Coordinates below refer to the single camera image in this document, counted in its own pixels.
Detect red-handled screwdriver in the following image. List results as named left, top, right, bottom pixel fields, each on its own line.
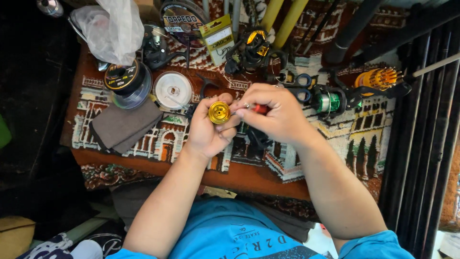
left=232, top=104, right=271, bottom=116

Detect gold reel spool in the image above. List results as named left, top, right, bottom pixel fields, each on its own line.
left=208, top=101, right=231, bottom=125

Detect grey rod sections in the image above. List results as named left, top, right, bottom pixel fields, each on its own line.
left=202, top=0, right=242, bottom=34

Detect black reel handle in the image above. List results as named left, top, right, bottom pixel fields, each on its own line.
left=184, top=73, right=220, bottom=120

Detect grey folded cloth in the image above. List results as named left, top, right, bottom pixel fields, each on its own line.
left=89, top=99, right=164, bottom=155

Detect tan bag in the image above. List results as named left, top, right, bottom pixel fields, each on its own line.
left=0, top=215, right=37, bottom=259

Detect large dark line spool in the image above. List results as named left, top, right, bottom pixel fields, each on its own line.
left=160, top=0, right=210, bottom=49

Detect patterned woven rug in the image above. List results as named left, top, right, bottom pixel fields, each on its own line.
left=60, top=0, right=410, bottom=222

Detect black reel body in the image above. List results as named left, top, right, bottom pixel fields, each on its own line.
left=246, top=126, right=274, bottom=151

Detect clear plastic bag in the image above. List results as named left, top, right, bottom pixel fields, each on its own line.
left=70, top=0, right=145, bottom=66

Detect person's right hand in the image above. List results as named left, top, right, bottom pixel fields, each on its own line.
left=230, top=83, right=317, bottom=145

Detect blue-handled scissors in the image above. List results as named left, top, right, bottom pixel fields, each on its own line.
left=274, top=73, right=313, bottom=104

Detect silver metal object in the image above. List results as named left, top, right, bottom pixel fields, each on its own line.
left=36, top=0, right=65, bottom=18

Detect fishing reel with green spool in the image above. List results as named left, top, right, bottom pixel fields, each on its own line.
left=310, top=68, right=412, bottom=120

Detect orange ribbed spool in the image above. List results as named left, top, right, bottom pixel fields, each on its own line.
left=354, top=67, right=404, bottom=96

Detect yellow foam rod handle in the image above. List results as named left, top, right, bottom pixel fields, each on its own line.
left=260, top=0, right=285, bottom=33
left=272, top=0, right=310, bottom=50

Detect bundle of black fishing rods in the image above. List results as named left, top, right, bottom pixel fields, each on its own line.
left=377, top=18, right=460, bottom=259

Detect thick black rod tubes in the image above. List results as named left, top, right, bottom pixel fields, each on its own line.
left=323, top=0, right=460, bottom=66

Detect yellow hook packet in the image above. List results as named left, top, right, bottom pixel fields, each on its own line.
left=199, top=14, right=236, bottom=67

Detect person's grey shorts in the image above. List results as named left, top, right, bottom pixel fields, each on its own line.
left=111, top=180, right=317, bottom=243

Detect white flat line spool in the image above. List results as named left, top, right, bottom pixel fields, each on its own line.
left=153, top=71, right=194, bottom=111

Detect person's blue shirt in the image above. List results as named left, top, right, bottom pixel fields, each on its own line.
left=106, top=197, right=414, bottom=259

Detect white thin rod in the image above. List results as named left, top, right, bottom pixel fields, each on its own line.
left=412, top=53, right=460, bottom=78

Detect person's left hand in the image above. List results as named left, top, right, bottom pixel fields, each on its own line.
left=183, top=93, right=242, bottom=159

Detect clear line spool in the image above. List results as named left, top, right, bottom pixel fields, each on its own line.
left=111, top=72, right=154, bottom=110

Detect black labelled line spool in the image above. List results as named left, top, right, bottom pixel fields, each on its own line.
left=104, top=59, right=147, bottom=96

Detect black and gold fishing reel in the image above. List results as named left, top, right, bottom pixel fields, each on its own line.
left=223, top=28, right=288, bottom=77

